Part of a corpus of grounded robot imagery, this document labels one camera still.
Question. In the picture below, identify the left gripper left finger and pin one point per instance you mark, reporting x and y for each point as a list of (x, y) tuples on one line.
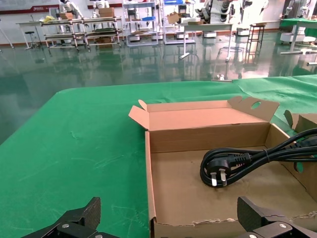
[(84, 218)]

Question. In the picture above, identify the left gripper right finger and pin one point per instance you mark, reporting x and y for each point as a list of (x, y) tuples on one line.
[(252, 218)]

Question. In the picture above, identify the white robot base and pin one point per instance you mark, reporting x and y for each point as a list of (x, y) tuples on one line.
[(289, 37)]

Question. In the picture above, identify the cardboard box with intact lid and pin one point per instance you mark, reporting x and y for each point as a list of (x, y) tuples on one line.
[(185, 188)]

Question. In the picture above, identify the cardboard box with torn lid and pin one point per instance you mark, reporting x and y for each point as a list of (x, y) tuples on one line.
[(307, 122)]

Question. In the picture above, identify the small flat cardboard box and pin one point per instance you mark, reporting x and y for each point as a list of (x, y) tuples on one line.
[(67, 16)]

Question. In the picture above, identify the closed cardboard box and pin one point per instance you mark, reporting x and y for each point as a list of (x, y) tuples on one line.
[(106, 12)]

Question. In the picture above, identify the green tablecloth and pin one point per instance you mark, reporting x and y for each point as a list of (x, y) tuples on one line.
[(74, 148)]

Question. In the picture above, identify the small white floor object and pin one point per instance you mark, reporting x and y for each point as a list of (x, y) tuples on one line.
[(220, 77)]

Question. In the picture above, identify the black round stool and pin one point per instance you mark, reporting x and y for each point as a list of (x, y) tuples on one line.
[(29, 32)]

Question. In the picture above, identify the white shelf with blue tray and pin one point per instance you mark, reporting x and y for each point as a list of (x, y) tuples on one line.
[(138, 32)]

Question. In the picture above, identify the grey desk with white legs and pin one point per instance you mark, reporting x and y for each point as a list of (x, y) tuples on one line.
[(210, 24)]

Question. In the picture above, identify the green covered table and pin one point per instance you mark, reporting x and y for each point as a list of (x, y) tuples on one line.
[(297, 22)]

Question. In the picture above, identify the yellow bag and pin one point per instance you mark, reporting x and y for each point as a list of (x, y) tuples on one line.
[(49, 18)]

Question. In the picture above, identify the white table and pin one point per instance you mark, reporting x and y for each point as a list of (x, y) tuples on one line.
[(27, 23)]

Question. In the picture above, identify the white rack with robot legs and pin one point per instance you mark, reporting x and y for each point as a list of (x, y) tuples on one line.
[(218, 10)]

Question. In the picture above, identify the white humanoid robot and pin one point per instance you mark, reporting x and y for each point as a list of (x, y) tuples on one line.
[(99, 3), (65, 6)]

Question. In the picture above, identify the open cardboard carton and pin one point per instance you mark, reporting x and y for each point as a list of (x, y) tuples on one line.
[(174, 17)]

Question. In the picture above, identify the white shelf with blue bin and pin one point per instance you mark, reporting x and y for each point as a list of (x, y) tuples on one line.
[(173, 3)]

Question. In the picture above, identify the black tall frame stand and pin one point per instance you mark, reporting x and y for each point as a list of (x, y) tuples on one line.
[(257, 24)]

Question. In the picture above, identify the pipe frame workbench rack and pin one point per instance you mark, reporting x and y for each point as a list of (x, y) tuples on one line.
[(99, 19)]

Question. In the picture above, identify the red wall banner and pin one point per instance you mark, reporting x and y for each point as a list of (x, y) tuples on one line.
[(24, 10)]

